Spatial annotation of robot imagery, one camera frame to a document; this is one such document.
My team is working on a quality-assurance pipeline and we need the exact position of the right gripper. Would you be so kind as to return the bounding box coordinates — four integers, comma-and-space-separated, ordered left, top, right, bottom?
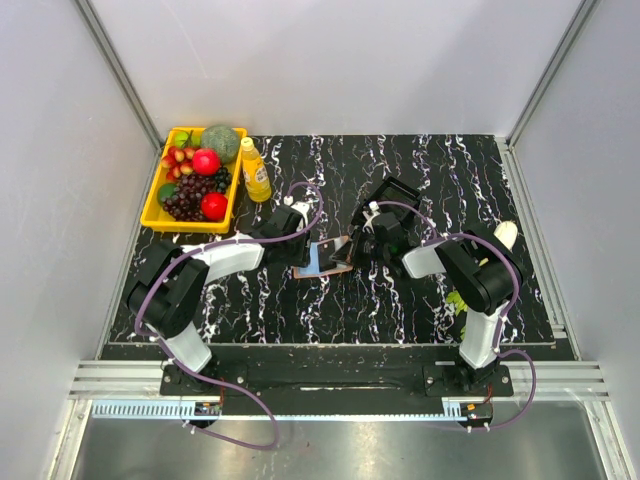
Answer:
330, 227, 389, 270

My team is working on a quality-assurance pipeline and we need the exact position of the pink leather card holder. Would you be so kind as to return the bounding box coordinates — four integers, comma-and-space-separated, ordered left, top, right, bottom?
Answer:
293, 236, 353, 279

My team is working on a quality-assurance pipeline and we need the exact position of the black card box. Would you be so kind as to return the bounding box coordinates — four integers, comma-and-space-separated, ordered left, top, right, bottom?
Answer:
351, 177, 421, 228

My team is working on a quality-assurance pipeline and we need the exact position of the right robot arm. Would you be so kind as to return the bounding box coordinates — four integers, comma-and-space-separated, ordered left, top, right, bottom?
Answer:
319, 209, 524, 396

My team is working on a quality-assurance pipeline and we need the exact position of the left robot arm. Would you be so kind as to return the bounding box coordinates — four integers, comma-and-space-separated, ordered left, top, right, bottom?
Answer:
122, 201, 310, 395

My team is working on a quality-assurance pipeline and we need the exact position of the yellow juice bottle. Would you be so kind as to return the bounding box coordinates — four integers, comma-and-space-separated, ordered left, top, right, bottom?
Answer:
240, 137, 272, 203

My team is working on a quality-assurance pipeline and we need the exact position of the red pomegranate lower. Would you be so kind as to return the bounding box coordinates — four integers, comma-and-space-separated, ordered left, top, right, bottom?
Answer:
200, 192, 228, 222

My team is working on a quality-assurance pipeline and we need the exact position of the red pomegranate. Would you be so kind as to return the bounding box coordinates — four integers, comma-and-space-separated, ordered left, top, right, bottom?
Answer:
192, 148, 221, 176
200, 192, 228, 222

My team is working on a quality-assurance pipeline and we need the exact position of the small black grape bunch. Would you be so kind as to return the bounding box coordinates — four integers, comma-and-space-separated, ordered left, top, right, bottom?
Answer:
213, 166, 233, 194

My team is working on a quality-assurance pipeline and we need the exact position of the red pomegranate upper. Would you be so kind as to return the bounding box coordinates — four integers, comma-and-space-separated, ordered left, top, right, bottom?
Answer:
192, 148, 221, 176

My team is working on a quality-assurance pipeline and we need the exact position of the dark purple grape bunch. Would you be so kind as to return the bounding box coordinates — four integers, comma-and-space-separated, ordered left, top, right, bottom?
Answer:
160, 173, 215, 222

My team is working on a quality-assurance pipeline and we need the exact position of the green melon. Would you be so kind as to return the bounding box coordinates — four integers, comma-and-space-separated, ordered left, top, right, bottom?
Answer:
200, 125, 241, 164

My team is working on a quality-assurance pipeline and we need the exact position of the small red fruit bunch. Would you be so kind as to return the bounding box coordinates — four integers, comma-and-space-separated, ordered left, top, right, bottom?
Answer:
160, 146, 196, 183

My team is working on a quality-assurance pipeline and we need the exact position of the yellow plastic tray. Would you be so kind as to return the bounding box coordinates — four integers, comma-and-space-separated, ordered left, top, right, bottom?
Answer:
140, 127, 247, 233

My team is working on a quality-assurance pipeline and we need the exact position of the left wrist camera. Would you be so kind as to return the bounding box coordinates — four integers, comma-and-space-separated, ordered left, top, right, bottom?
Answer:
283, 196, 311, 232

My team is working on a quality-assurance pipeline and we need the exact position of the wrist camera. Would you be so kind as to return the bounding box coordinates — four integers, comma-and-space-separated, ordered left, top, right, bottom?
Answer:
283, 196, 311, 232
362, 201, 380, 234

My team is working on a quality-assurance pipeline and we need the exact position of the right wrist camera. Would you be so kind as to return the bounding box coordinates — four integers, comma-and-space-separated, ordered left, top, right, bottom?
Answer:
362, 201, 380, 234

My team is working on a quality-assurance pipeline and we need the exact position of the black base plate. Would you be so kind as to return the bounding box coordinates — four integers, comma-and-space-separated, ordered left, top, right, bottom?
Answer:
160, 345, 514, 416

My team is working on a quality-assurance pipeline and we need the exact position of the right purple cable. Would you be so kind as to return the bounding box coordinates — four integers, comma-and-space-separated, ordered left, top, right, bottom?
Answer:
369, 200, 537, 433

